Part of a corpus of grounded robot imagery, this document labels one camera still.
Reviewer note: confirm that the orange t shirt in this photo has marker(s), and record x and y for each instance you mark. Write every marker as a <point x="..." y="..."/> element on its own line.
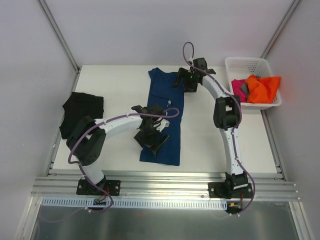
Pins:
<point x="262" y="90"/>

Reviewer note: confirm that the grey t shirt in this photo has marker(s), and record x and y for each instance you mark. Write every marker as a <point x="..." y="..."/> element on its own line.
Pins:
<point x="245" y="89"/>

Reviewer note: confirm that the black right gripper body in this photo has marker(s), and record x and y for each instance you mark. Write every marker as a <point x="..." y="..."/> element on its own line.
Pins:
<point x="183" y="80"/>

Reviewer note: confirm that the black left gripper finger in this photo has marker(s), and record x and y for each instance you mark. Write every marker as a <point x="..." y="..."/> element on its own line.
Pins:
<point x="157" y="144"/>
<point x="143" y="143"/>

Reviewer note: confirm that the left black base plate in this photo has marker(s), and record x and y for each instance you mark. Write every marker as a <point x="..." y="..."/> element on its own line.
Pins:
<point x="112" y="187"/>

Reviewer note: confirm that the pink t shirt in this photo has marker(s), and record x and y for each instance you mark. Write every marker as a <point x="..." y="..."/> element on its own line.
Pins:
<point x="236" y="87"/>

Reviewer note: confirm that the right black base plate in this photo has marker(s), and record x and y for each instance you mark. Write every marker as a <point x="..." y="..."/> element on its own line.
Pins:
<point x="220" y="190"/>

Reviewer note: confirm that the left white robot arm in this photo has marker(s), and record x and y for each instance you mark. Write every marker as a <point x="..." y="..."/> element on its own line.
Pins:
<point x="88" y="137"/>

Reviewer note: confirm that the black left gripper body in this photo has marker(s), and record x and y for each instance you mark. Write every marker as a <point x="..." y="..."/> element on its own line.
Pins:
<point x="151" y="139"/>

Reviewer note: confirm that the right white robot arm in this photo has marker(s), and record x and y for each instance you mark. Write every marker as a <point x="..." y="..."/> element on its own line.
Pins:
<point x="227" y="117"/>

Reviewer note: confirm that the blue t shirt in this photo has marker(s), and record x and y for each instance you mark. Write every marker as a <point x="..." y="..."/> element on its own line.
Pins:
<point x="162" y="93"/>

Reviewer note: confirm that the white plastic laundry basket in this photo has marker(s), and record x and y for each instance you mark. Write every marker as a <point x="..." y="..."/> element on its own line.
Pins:
<point x="242" y="68"/>

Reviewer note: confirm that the white slotted cable duct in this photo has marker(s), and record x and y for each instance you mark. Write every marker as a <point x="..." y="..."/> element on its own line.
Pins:
<point x="131" y="203"/>

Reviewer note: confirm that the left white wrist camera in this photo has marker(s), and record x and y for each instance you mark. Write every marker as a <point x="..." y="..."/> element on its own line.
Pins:
<point x="164" y="124"/>

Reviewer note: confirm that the folded black t shirt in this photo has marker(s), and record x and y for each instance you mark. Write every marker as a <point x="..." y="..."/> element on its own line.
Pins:
<point x="78" y="106"/>

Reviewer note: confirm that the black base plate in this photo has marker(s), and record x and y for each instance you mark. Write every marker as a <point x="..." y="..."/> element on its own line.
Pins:
<point x="112" y="187"/>
<point x="220" y="190"/>

